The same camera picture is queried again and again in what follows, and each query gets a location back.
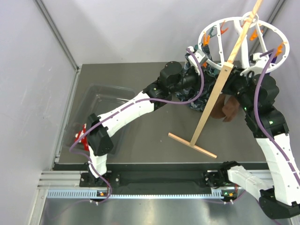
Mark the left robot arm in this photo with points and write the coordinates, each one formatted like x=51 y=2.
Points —
x=176 y=84

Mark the wooden hanger stand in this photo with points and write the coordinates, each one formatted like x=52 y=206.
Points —
x=222 y=78

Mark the orange clothespin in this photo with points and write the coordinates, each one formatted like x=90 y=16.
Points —
x=280 y=49
x=206 y=39

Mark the white round sock hanger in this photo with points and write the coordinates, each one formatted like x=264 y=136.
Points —
x=256 y=61

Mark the clear plastic bin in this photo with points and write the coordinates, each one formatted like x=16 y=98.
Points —
x=97 y=99

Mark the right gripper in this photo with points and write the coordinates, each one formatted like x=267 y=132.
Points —
x=235 y=75

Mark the purple sock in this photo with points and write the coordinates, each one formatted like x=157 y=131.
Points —
x=273 y=62

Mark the teal clothespin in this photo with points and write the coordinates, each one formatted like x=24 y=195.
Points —
x=212 y=33

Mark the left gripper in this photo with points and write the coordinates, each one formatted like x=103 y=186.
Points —
x=198 y=70

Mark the aluminium frame rail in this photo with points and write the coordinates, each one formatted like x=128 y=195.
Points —
x=66 y=185

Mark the brown sock with stripes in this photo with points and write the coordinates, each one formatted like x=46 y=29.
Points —
x=230 y=109

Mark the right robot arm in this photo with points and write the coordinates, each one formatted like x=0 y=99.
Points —
x=281 y=199

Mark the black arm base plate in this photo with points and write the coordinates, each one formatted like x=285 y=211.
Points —
x=121 y=178

